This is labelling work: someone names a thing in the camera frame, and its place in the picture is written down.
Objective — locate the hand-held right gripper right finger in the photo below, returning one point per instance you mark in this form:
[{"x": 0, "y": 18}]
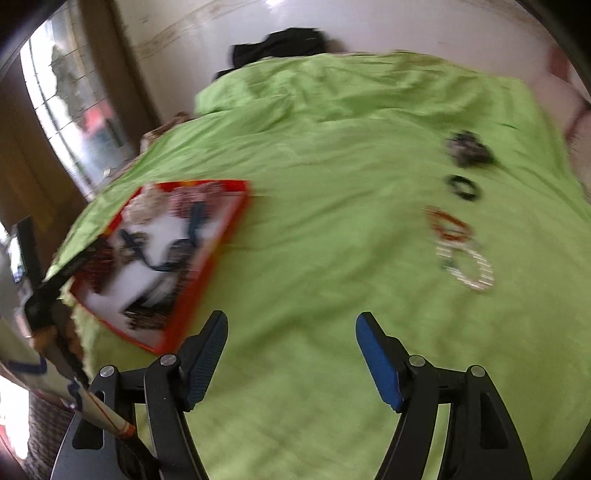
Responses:
[{"x": 378, "y": 360}]

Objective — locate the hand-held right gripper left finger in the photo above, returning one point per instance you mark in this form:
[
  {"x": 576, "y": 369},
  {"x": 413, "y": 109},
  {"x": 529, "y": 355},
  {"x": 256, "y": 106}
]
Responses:
[{"x": 205, "y": 360}]

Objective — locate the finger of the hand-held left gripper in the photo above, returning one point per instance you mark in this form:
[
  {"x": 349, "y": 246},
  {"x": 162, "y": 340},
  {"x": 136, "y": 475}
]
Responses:
[{"x": 51, "y": 288}]

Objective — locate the red polka-dot scrunchie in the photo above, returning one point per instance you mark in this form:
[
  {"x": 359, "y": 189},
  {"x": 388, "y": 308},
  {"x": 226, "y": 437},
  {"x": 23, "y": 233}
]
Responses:
[{"x": 97, "y": 267}]

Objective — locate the red cardboard box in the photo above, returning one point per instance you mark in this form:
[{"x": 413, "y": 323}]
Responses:
[{"x": 124, "y": 286}]

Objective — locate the dark claw hair clip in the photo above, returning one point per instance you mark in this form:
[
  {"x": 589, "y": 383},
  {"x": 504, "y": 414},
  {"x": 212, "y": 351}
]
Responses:
[{"x": 171, "y": 258}]

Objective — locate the white cherry-print scrunchie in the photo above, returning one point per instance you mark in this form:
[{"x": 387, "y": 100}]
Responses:
[{"x": 147, "y": 203}]

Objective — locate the red plaid scrunchie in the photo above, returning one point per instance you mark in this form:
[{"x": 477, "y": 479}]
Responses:
[{"x": 194, "y": 196}]

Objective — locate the striped white stick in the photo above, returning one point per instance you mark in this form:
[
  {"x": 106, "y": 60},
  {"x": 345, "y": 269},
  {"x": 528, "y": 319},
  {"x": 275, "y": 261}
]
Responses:
[{"x": 46, "y": 369}]

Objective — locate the green bedsheet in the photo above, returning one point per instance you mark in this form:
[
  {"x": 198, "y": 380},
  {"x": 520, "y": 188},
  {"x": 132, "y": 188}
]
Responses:
[{"x": 323, "y": 230}]

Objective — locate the grey scrunchie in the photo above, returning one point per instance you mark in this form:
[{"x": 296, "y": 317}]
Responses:
[{"x": 466, "y": 147}]

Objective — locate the black cloth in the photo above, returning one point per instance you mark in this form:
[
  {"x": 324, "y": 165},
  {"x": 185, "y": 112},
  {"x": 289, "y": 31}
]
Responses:
[{"x": 277, "y": 46}]

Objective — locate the dark wooden door frame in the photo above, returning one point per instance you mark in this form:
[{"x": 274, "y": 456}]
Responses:
[{"x": 124, "y": 92}]

